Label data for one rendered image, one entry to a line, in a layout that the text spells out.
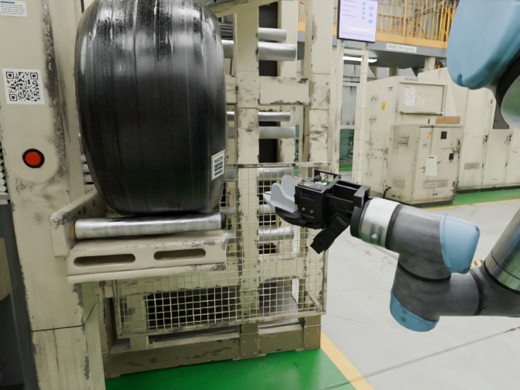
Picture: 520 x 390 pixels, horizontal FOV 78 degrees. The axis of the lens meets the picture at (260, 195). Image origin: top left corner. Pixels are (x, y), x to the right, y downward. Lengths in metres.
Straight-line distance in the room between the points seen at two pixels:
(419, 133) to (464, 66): 4.83
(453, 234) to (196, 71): 0.51
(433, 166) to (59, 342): 5.07
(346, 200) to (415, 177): 4.69
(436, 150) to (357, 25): 2.13
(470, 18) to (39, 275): 0.96
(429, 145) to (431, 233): 4.84
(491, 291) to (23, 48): 1.01
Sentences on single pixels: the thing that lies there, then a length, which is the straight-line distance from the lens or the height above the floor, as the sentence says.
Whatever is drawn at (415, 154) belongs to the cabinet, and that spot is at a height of 0.82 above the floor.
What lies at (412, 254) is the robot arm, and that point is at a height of 0.95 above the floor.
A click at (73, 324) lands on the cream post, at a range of 1.02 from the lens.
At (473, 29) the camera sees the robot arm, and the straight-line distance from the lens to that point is 0.35.
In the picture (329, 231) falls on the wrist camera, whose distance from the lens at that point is 0.58.
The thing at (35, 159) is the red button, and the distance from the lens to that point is 0.91.
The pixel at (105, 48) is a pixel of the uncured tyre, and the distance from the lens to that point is 0.70.
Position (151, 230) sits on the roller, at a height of 0.89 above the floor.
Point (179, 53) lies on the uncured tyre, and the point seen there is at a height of 1.27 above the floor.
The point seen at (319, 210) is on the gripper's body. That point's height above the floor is 0.99.
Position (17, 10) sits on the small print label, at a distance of 0.95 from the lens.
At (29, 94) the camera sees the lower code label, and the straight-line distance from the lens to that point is 0.91.
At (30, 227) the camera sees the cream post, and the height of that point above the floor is 0.90.
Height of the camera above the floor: 1.12
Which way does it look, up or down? 11 degrees down
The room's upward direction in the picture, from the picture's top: straight up
